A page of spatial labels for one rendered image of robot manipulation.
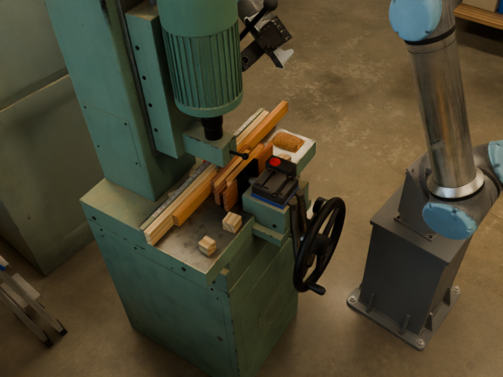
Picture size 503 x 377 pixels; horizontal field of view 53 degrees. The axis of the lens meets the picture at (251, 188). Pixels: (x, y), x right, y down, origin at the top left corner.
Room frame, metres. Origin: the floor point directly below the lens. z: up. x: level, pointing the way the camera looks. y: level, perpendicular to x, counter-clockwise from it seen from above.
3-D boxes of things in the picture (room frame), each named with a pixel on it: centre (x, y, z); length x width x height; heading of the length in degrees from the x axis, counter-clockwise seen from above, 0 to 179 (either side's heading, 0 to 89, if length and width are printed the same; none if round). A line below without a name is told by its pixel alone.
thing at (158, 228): (1.10, 0.11, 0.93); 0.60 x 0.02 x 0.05; 145
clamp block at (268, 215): (0.98, -0.07, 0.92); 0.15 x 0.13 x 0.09; 145
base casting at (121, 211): (1.16, 0.19, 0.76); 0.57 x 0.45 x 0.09; 55
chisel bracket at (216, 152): (1.10, 0.11, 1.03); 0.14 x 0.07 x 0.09; 55
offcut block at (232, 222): (0.90, 0.06, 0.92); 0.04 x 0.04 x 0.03; 59
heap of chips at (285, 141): (1.24, -0.12, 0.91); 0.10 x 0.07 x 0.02; 55
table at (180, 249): (1.03, 0.00, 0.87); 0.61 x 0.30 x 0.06; 145
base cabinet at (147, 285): (1.16, 0.19, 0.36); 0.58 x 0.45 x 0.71; 55
